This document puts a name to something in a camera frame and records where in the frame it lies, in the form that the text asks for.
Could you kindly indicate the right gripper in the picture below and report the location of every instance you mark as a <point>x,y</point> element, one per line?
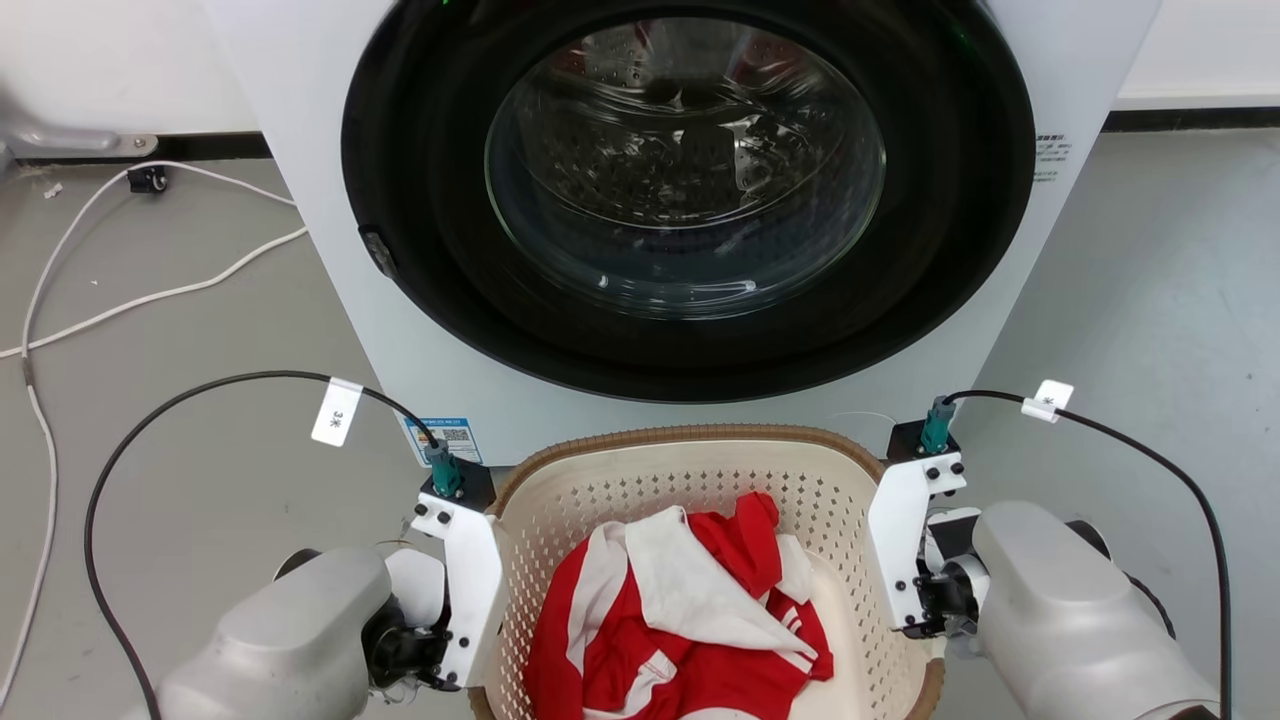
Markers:
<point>945,600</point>

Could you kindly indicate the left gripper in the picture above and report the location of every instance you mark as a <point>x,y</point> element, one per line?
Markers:
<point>415,640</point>

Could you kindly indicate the cream laundry basket brown rim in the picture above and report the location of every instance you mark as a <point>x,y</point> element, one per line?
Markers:
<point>860,620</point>

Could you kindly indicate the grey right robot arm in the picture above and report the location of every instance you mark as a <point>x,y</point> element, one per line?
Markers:
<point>1070,620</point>

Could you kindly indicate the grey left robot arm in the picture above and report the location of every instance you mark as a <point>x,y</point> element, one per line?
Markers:
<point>280,640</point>

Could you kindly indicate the red and white garment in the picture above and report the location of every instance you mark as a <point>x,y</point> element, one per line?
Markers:
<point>610,650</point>

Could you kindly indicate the blue QR sticker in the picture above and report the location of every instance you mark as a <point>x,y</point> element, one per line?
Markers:
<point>450,435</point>

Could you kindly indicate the black round washer door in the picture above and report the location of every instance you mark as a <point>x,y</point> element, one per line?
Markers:
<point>420,280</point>

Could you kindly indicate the grey printed text label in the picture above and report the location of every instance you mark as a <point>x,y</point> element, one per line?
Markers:
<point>1050,155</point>

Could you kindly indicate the steel washer drum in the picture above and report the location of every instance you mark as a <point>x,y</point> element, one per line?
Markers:
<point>680,170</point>

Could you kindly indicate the black baseboard strip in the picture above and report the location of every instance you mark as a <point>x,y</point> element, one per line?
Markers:
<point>220,146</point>

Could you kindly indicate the white washing machine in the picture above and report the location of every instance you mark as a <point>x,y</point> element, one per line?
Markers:
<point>300,120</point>

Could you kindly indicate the grey metal floor fixture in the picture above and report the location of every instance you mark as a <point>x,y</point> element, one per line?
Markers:
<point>70,135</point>

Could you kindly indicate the white left camera bracket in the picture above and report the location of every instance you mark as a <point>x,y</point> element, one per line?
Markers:
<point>470,590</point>

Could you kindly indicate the white camera bracket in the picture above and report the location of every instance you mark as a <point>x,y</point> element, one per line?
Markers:
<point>470,590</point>
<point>895,540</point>

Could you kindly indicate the white right camera bracket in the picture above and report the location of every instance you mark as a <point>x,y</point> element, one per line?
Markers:
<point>895,540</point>

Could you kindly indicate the black right camera box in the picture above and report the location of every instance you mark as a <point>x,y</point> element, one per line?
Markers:
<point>908,440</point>

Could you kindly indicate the black camera box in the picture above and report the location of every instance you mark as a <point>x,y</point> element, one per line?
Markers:
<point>908,440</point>
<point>478,485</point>

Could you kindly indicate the black left camera box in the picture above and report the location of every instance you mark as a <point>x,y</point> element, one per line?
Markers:
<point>478,485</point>

